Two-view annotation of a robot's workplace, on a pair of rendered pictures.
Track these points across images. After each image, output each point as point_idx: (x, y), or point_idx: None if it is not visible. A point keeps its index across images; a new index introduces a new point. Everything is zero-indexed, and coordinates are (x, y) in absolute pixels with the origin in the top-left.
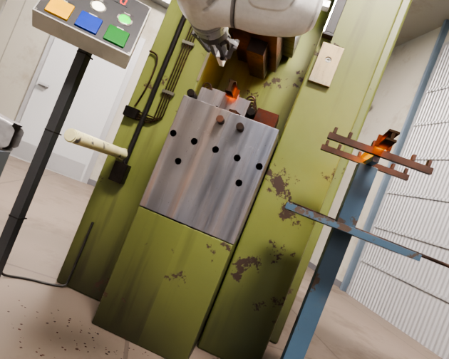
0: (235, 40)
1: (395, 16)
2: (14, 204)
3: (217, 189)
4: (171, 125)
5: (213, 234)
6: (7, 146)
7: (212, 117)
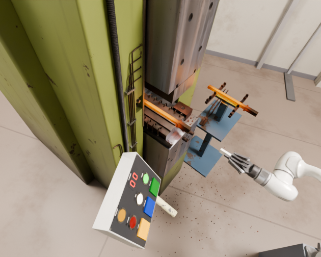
0: (249, 159)
1: (218, 3)
2: None
3: (183, 148)
4: (167, 159)
5: (183, 153)
6: (317, 243)
7: (180, 140)
